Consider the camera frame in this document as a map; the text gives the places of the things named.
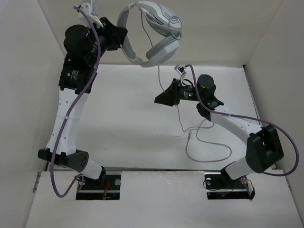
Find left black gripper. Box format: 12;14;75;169
86;17;128;66

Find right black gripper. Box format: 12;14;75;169
154;78;203;106

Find white grey headphones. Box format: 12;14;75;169
116;0;183;68

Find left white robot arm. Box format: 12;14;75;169
38;17;127;189

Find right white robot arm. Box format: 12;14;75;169
154;75;284;187

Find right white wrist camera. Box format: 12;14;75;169
174;64;187;83

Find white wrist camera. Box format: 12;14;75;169
174;64;187;83
73;0;101;27

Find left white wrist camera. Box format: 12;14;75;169
73;0;101;27

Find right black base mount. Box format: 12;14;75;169
203;171;256;200

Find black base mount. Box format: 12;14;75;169
76;170;122;200
203;171;256;200

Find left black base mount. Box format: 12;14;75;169
76;170;122;200

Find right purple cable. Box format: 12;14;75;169
184;64;299;177

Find purple cable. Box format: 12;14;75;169
184;64;299;177
49;5;99;199

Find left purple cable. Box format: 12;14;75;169
49;5;99;199

